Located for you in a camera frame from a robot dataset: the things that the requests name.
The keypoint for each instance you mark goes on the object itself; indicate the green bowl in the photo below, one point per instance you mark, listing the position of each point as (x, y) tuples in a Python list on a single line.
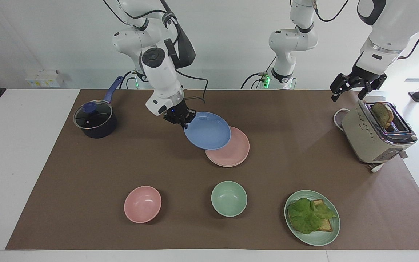
[(229, 198)]

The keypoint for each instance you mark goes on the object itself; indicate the pink plate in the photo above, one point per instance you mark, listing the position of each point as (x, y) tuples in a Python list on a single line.
[(236, 151)]

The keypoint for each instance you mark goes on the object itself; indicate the glass pot lid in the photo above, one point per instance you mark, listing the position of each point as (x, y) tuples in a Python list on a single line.
[(93, 114)]

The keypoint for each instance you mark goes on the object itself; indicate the green lettuce leaf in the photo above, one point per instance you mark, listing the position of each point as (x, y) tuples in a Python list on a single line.
[(306, 216)]

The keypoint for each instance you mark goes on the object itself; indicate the toast slice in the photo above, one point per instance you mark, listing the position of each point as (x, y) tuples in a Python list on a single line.
[(326, 225)]

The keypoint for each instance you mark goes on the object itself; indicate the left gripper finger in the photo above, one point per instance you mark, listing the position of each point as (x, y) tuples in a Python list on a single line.
[(339, 85), (365, 91)]

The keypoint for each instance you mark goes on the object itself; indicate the bread slice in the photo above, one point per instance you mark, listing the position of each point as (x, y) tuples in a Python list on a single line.
[(382, 113)]

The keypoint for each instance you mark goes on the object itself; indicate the dark blue pot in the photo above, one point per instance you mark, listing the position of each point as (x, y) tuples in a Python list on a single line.
[(100, 129)]

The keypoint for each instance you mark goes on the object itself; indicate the beige toaster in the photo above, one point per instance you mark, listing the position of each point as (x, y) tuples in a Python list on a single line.
[(367, 140)]

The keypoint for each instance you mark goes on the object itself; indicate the green plate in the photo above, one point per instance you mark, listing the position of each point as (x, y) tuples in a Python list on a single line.
[(320, 237)]

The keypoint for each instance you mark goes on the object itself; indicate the white wall socket box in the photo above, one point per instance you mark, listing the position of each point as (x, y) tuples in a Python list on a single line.
[(46, 79)]

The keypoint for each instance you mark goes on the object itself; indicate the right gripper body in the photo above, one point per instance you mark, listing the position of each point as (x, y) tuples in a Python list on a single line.
[(176, 112)]

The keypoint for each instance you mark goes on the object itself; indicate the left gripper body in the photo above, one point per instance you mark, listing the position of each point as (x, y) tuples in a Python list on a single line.
[(367, 78)]

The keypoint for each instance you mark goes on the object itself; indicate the blue plate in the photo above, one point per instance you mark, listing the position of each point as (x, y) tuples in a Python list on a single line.
[(209, 131)]

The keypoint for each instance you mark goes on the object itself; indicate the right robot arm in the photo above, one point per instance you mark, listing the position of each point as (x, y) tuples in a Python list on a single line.
[(158, 69)]

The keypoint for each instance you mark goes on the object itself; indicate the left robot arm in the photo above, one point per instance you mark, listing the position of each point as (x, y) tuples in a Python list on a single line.
[(289, 40)]

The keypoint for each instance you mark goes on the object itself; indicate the pink bowl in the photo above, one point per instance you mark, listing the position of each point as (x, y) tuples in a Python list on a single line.
[(142, 204)]

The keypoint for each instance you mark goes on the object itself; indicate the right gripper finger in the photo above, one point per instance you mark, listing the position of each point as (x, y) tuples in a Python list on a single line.
[(183, 123), (191, 115)]

